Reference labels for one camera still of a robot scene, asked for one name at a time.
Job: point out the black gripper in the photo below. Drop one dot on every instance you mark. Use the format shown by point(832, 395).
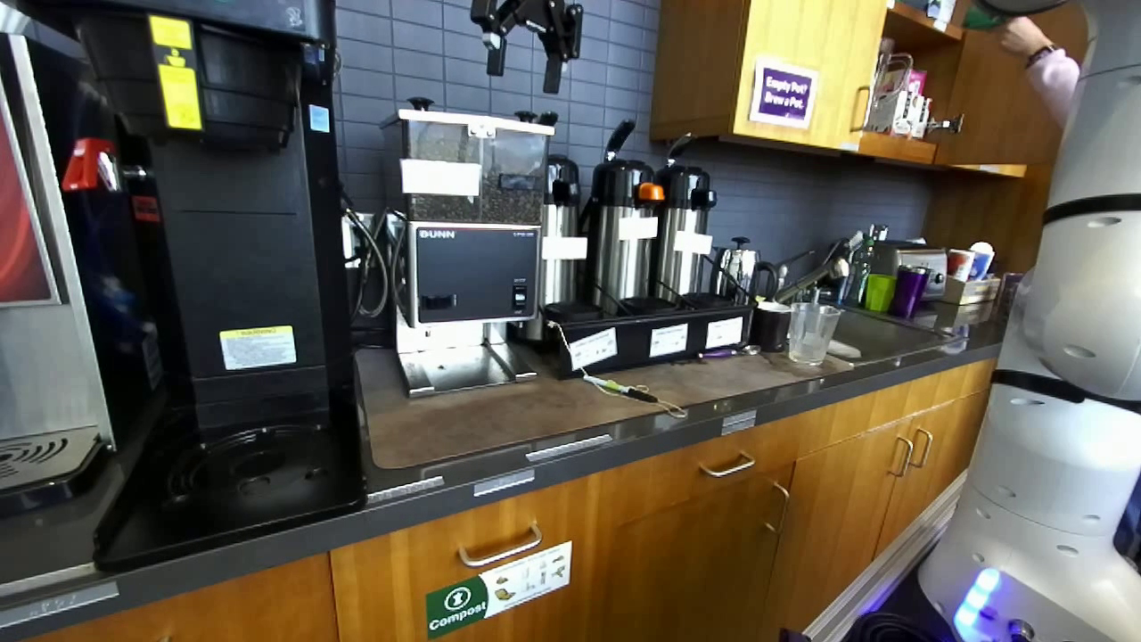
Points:
point(556, 24)

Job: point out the white hopper lid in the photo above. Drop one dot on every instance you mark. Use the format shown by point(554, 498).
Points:
point(430, 114)

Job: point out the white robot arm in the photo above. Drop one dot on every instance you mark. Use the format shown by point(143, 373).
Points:
point(1042, 544)

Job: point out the steel coffee bean grinder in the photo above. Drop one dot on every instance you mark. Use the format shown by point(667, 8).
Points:
point(468, 232)

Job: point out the left steel airpot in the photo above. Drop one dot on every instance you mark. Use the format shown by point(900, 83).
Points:
point(562, 244)

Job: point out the middle steel airpot orange tab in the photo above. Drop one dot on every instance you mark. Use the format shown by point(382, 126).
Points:
point(623, 222)

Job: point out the right steel airpot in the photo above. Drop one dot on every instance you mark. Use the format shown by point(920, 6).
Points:
point(682, 222)

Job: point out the purple empty pot sign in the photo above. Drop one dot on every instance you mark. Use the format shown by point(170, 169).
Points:
point(782, 95)

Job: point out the black airpot rack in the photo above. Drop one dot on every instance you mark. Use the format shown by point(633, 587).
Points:
point(590, 339)

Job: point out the steel glass coffee carafe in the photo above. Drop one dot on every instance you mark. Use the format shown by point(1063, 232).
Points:
point(736, 268)

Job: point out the black coffee brewer machine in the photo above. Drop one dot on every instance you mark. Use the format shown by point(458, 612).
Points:
point(242, 260)

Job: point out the black pen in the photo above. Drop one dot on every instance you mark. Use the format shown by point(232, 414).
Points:
point(619, 391)

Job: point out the black mug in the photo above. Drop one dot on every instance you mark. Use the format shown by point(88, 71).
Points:
point(773, 324)

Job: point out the clear plastic cup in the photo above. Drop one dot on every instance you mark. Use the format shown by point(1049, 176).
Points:
point(811, 334)

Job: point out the green compost label sticker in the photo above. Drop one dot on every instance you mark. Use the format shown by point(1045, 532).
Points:
point(500, 589)

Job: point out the silver cabinet handle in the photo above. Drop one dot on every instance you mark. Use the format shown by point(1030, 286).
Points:
point(731, 467)

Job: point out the silver drawer handle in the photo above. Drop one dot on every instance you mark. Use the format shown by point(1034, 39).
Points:
point(483, 556)

